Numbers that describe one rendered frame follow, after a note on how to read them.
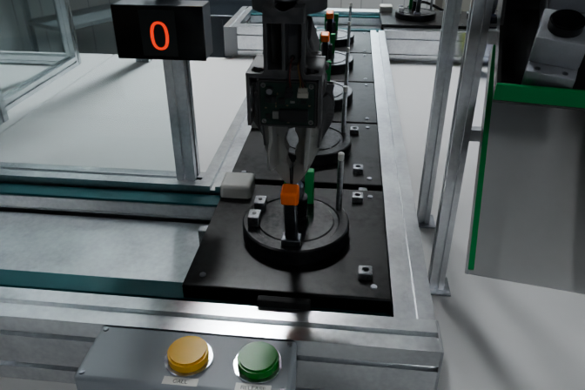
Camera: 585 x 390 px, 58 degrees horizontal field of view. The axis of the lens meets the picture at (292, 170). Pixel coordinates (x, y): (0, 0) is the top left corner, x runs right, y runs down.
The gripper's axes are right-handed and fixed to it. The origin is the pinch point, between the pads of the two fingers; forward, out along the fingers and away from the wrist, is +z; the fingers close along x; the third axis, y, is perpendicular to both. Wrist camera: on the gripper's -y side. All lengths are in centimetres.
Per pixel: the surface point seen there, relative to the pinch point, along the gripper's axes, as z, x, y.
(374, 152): 11.8, 11.0, -29.4
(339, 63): 10, 3, -74
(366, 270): 11.1, 9.2, 3.3
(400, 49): 19, 22, -122
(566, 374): 22.7, 33.5, 5.8
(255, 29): 14, -26, -121
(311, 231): 9.7, 2.2, -1.8
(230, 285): 11.6, -6.4, 7.1
